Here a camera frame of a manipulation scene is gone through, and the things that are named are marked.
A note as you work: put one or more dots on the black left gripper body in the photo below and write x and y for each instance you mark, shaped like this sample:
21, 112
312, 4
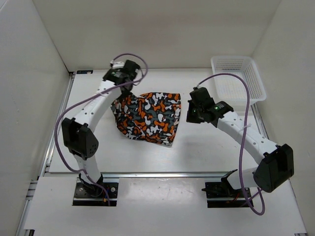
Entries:
125, 93

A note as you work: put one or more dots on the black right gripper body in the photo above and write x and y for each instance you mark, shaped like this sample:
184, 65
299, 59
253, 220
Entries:
194, 113

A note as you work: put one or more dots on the orange black camouflage shorts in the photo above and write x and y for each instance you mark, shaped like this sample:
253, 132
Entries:
152, 117

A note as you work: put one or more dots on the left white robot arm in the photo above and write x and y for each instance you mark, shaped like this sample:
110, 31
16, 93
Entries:
78, 132

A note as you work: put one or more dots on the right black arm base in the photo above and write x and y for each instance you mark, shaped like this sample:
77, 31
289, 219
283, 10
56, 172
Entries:
220, 194

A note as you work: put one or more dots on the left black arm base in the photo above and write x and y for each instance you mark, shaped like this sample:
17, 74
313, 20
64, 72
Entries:
87, 197

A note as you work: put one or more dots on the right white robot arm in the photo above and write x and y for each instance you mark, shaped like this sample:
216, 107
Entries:
275, 162

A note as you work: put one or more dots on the white plastic mesh basket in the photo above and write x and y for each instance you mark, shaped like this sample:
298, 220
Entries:
234, 71

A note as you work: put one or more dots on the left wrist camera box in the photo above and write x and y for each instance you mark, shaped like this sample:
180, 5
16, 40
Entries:
116, 64

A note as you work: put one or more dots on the front aluminium rail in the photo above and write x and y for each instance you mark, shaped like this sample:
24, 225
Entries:
141, 175

